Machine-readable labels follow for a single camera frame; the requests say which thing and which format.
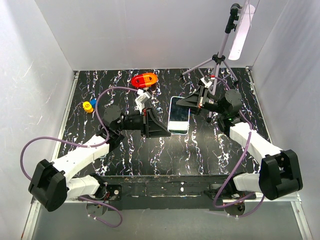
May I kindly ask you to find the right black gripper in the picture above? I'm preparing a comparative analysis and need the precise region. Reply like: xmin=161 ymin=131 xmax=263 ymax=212
xmin=174 ymin=85 xmax=227 ymax=116

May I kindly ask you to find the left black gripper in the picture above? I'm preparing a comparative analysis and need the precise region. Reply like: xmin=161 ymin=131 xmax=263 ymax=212
xmin=116 ymin=107 xmax=172 ymax=138

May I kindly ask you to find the phone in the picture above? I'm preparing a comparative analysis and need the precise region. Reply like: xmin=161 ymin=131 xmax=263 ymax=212
xmin=167 ymin=96 xmax=190 ymax=135

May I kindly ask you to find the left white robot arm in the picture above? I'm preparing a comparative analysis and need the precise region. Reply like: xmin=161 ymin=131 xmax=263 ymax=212
xmin=28 ymin=105 xmax=171 ymax=212

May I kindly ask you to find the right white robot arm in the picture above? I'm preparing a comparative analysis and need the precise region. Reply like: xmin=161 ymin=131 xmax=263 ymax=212
xmin=176 ymin=86 xmax=303 ymax=200

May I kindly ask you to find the red orange toy boat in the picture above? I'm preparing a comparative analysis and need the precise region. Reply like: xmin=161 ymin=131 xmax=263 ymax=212
xmin=131 ymin=72 xmax=158 ymax=89

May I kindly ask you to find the white light bar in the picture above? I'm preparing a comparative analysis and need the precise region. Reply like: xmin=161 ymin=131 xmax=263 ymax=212
xmin=228 ymin=0 xmax=256 ymax=61

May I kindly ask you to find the blue toy block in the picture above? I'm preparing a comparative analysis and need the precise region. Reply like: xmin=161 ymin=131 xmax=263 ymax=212
xmin=90 ymin=98 xmax=97 ymax=108

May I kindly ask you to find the yellow toy block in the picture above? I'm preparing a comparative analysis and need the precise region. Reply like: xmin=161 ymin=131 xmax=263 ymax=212
xmin=82 ymin=101 xmax=94 ymax=114

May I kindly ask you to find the lilac tripod stand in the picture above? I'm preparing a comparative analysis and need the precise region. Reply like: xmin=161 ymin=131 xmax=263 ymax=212
xmin=180 ymin=3 xmax=242 ymax=121

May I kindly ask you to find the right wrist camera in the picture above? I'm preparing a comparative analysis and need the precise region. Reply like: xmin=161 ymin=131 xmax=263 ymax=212
xmin=199 ymin=75 xmax=216 ymax=89

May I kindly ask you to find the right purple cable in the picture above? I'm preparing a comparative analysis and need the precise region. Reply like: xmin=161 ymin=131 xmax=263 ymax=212
xmin=212 ymin=76 xmax=266 ymax=218

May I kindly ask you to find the purple cable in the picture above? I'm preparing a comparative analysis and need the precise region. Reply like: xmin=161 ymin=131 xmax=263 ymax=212
xmin=20 ymin=86 xmax=141 ymax=228
xmin=212 ymin=76 xmax=266 ymax=218

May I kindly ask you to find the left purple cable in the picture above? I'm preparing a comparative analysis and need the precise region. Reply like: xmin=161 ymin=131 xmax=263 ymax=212
xmin=20 ymin=86 xmax=141 ymax=228

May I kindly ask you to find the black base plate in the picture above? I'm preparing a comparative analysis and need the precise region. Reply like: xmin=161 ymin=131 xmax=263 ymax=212
xmin=100 ymin=175 xmax=227 ymax=210

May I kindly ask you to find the aluminium frame rail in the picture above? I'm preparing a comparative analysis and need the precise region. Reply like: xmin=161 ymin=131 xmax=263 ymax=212
xmin=20 ymin=70 xmax=80 ymax=240

